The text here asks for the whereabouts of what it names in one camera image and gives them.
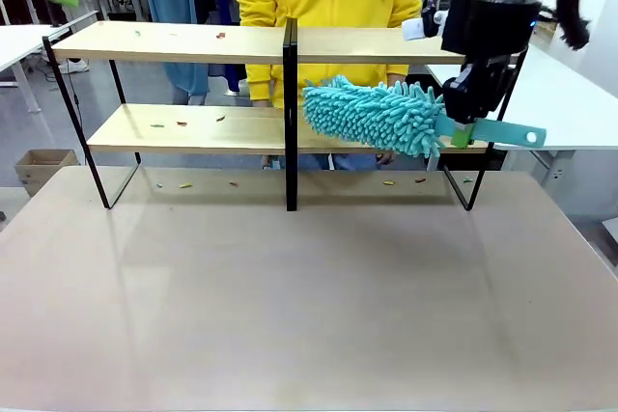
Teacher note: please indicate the large white desk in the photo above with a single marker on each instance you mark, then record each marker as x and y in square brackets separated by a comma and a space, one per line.
[555, 103]

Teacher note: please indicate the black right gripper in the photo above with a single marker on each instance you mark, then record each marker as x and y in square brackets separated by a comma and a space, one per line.
[487, 26]

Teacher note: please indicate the wooden shelf unit black frame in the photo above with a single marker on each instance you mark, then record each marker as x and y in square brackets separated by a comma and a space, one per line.
[291, 93]

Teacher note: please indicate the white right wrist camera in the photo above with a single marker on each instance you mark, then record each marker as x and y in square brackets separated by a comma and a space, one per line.
[412, 30]

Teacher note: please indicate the yellow sleeved right forearm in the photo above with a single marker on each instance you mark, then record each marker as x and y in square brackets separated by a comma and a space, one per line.
[256, 79]

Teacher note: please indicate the teal chenille duster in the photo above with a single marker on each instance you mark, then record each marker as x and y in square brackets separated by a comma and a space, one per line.
[376, 113]

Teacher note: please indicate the bystander in dark trousers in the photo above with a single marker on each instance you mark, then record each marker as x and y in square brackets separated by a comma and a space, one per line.
[75, 65]

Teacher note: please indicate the person's left hand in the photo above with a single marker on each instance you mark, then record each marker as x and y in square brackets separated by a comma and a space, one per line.
[386, 157]

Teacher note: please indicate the yellow sleeved left forearm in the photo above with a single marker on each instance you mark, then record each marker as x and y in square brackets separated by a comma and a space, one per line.
[403, 11]

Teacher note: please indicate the cardboard box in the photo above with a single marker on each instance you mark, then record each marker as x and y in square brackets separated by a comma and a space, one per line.
[43, 175]

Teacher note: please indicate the person's right hand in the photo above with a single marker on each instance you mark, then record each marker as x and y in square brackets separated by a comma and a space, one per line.
[261, 103]

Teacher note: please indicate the white side table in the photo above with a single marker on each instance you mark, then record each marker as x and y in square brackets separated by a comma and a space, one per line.
[19, 43]

